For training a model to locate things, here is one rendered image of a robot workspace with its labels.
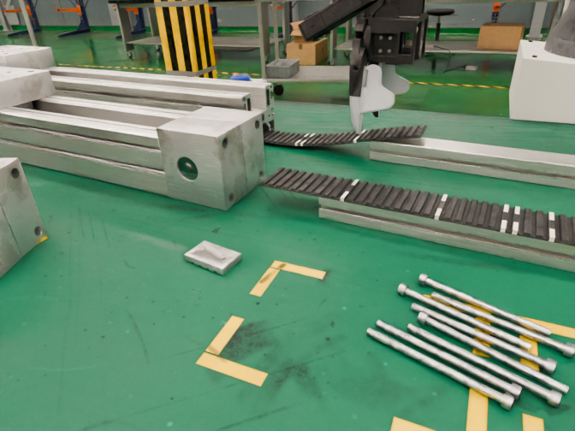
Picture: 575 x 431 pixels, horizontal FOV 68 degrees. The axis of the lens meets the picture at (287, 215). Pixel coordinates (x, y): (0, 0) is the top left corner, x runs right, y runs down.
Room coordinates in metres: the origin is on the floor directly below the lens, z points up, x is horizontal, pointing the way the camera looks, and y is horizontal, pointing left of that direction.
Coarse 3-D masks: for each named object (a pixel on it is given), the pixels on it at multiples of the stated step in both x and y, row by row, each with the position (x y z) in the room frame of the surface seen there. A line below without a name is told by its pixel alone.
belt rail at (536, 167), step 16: (384, 144) 0.59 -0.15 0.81; (400, 144) 0.58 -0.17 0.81; (416, 144) 0.57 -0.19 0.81; (432, 144) 0.57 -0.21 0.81; (448, 144) 0.57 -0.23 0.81; (464, 144) 0.56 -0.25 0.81; (384, 160) 0.59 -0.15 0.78; (400, 160) 0.57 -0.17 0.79; (416, 160) 0.56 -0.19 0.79; (432, 160) 0.55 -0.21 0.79; (448, 160) 0.55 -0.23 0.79; (464, 160) 0.53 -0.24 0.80; (480, 160) 0.52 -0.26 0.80; (496, 160) 0.52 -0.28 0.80; (512, 160) 0.51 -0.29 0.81; (528, 160) 0.50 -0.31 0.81; (544, 160) 0.50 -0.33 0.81; (560, 160) 0.49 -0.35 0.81; (496, 176) 0.51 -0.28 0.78; (512, 176) 0.50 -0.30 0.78; (528, 176) 0.50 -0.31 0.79; (544, 176) 0.49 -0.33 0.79; (560, 176) 0.48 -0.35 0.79
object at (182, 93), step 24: (72, 72) 0.96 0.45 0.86; (96, 72) 0.93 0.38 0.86; (120, 72) 0.92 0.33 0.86; (72, 96) 0.86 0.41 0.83; (96, 96) 0.82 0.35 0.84; (120, 96) 0.81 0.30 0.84; (144, 96) 0.77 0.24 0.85; (168, 96) 0.74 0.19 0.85; (192, 96) 0.71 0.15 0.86; (216, 96) 0.69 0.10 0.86; (240, 96) 0.67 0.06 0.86; (264, 96) 0.73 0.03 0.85; (264, 120) 0.72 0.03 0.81
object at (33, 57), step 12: (0, 48) 1.05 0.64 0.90; (12, 48) 1.04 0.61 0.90; (24, 48) 1.03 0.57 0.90; (36, 48) 1.02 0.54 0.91; (48, 48) 1.03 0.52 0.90; (0, 60) 0.94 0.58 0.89; (12, 60) 0.95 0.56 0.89; (24, 60) 0.97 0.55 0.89; (36, 60) 0.99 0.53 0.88; (48, 60) 1.02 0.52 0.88
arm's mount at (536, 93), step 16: (528, 48) 0.84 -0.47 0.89; (528, 64) 0.75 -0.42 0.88; (544, 64) 0.74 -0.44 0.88; (560, 64) 0.73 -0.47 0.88; (512, 80) 0.92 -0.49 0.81; (528, 80) 0.75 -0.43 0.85; (544, 80) 0.74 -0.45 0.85; (560, 80) 0.73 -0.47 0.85; (512, 96) 0.82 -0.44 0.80; (528, 96) 0.74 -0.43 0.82; (544, 96) 0.73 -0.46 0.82; (560, 96) 0.72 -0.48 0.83; (512, 112) 0.75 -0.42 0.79; (528, 112) 0.74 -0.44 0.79; (544, 112) 0.73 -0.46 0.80; (560, 112) 0.72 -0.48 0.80
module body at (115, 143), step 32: (0, 128) 0.66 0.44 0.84; (32, 128) 0.64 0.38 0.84; (64, 128) 0.58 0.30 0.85; (96, 128) 0.55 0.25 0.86; (128, 128) 0.53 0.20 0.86; (32, 160) 0.63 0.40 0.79; (64, 160) 0.59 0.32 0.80; (96, 160) 0.57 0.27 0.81; (128, 160) 0.53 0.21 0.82; (160, 160) 0.50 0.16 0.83; (160, 192) 0.51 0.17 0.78
